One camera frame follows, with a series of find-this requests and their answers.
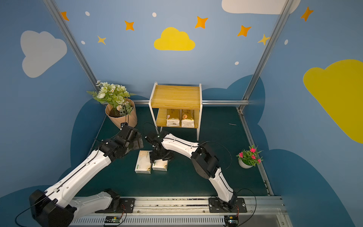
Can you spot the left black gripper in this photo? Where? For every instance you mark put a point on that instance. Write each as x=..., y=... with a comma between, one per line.
x=135, y=139

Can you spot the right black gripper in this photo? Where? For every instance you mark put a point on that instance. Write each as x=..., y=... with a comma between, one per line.
x=160, y=154

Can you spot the white tissue pack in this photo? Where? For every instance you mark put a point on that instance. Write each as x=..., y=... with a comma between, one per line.
x=143, y=164
x=160, y=165

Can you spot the gold tissue pack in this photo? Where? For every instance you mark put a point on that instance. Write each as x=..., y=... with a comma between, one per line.
x=173, y=118
x=187, y=120

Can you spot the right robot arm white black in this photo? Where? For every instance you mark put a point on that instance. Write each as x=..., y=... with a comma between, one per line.
x=205, y=162

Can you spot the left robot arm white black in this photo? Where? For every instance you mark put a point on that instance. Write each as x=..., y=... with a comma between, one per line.
x=57, y=205

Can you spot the two-tier wooden white shelf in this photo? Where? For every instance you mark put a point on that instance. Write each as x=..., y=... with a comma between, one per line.
x=164, y=97

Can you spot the left green circuit board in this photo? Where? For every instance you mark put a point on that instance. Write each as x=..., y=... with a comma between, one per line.
x=113, y=220

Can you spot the green circuit board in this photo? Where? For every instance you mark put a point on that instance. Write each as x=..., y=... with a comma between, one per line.
x=113, y=220
x=231, y=221

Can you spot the small white pot pink flowers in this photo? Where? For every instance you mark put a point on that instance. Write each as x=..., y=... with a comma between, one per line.
x=250, y=157

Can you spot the right green circuit board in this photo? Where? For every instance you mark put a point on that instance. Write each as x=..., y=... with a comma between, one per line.
x=231, y=221

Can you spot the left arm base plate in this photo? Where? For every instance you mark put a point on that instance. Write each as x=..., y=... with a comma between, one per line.
x=126, y=205

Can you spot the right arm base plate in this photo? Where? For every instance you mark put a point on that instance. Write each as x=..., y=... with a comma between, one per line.
x=216, y=206

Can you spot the aluminium mounting rail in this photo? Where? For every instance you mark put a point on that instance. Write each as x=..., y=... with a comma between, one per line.
x=262, y=211

